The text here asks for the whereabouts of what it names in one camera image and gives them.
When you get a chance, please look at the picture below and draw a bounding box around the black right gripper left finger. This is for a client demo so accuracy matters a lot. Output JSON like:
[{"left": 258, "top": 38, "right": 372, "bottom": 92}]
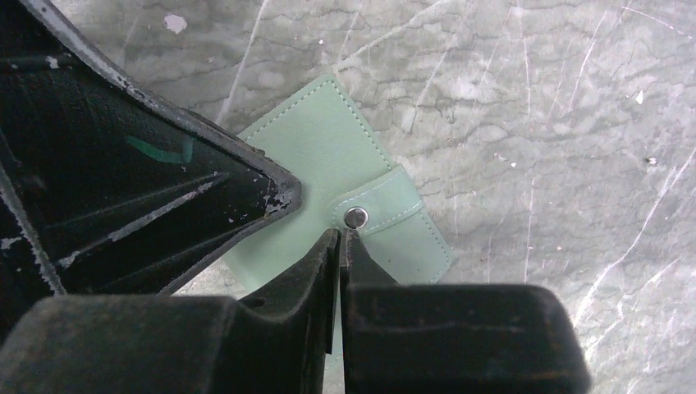
[{"left": 1, "top": 230, "right": 341, "bottom": 393}]

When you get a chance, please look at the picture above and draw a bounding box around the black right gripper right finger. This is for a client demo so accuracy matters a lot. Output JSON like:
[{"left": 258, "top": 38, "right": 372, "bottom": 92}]
[{"left": 339, "top": 230, "right": 592, "bottom": 393}]

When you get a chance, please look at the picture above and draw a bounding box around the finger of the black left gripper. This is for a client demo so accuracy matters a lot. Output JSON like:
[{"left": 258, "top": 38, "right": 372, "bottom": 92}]
[{"left": 1, "top": 1, "right": 301, "bottom": 336}]

